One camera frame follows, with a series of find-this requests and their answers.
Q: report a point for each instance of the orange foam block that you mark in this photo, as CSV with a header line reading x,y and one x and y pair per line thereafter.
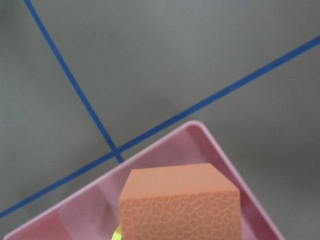
x,y
183,202

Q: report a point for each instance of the yellow foam block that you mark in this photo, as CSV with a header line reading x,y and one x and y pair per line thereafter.
x,y
117,235

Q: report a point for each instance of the pink plastic bin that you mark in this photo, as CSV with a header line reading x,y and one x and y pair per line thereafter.
x,y
92,212

